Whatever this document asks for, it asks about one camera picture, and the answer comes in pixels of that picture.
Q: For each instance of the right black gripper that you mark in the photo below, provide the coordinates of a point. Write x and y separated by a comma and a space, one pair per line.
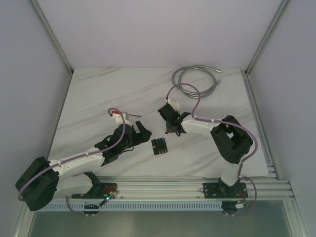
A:
168, 129

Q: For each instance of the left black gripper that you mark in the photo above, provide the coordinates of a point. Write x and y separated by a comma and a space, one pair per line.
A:
135, 133

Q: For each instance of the black fuse box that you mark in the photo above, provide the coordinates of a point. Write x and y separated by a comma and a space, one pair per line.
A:
159, 146

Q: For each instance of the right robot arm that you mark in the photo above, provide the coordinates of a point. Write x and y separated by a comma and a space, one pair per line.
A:
235, 143

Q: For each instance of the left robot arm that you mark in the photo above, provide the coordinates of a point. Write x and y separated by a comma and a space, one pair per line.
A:
46, 180

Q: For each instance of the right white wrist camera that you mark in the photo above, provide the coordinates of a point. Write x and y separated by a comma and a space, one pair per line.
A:
174, 104

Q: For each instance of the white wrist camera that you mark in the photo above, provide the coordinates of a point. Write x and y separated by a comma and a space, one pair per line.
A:
174, 104
119, 119

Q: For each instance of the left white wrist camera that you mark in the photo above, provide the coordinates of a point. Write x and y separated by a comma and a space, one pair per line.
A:
119, 119

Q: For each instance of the red handled screwdriver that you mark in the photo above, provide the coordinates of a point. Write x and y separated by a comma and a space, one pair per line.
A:
118, 113

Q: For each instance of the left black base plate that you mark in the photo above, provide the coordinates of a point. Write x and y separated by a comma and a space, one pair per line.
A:
97, 191

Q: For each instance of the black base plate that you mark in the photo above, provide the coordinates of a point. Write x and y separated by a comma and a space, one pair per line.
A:
97, 191
222, 191

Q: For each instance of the slotted grey cable duct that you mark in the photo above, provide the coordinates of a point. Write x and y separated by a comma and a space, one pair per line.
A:
116, 205

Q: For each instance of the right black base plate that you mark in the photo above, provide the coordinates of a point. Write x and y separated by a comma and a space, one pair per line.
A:
222, 191

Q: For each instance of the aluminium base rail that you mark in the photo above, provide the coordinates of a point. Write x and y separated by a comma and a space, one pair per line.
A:
190, 188

